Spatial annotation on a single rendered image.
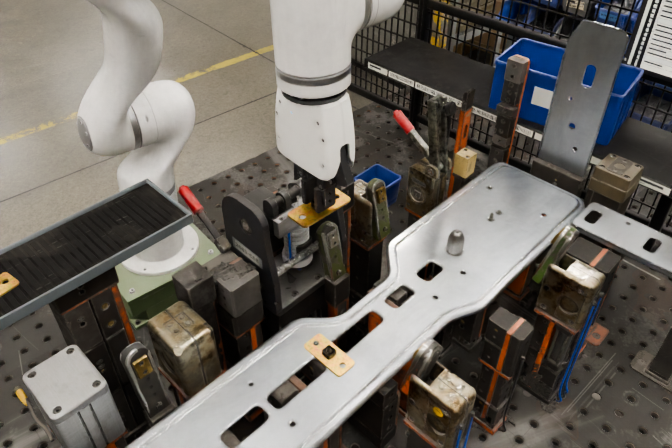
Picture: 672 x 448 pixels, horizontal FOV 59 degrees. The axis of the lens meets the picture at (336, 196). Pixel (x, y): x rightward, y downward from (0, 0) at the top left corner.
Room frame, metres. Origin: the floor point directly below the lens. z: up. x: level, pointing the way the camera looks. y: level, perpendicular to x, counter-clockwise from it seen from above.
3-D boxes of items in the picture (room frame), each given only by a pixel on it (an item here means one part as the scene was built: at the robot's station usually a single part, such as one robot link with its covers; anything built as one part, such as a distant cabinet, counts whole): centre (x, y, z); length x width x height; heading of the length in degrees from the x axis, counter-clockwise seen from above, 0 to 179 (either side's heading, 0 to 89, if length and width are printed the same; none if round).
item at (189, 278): (0.66, 0.23, 0.90); 0.05 x 0.05 x 0.40; 45
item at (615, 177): (1.02, -0.60, 0.88); 0.08 x 0.08 x 0.36; 45
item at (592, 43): (1.09, -0.51, 1.17); 0.12 x 0.01 x 0.34; 45
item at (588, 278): (0.73, -0.42, 0.87); 0.12 x 0.09 x 0.35; 45
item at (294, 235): (0.80, 0.09, 0.94); 0.18 x 0.13 x 0.49; 135
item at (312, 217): (0.61, 0.02, 1.29); 0.08 x 0.04 x 0.01; 133
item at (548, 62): (1.29, -0.55, 1.09); 0.30 x 0.17 x 0.13; 53
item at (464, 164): (1.06, -0.28, 0.88); 0.04 x 0.04 x 0.36; 45
